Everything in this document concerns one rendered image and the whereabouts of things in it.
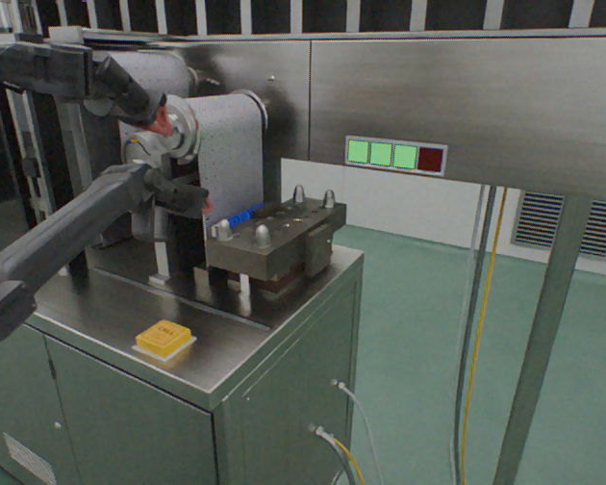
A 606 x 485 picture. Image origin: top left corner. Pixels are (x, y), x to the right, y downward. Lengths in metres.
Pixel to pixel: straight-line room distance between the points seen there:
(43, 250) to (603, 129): 0.97
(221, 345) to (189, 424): 0.16
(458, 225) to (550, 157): 2.58
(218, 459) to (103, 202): 0.51
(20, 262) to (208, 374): 0.35
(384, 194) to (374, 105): 2.61
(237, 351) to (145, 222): 0.29
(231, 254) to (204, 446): 0.38
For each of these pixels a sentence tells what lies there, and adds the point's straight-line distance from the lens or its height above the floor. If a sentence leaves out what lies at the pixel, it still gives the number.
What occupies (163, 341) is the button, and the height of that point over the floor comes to 0.92.
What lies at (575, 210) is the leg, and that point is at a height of 1.07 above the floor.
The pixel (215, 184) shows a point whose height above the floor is 1.13.
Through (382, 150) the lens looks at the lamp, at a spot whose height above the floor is 1.19.
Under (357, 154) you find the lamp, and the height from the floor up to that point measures 1.18.
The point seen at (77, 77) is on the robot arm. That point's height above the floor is 1.37.
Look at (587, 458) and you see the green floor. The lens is 2.16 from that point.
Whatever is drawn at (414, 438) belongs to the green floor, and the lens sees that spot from 1.97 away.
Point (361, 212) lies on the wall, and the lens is 3.81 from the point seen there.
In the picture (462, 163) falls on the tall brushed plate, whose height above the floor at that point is 1.18.
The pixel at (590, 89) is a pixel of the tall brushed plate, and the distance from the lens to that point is 1.03.
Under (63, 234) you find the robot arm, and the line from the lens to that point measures 0.66.
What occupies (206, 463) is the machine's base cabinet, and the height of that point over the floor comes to 0.69.
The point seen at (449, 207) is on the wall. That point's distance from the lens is 3.57.
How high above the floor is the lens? 1.40
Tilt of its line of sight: 23 degrees down
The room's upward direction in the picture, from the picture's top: 1 degrees clockwise
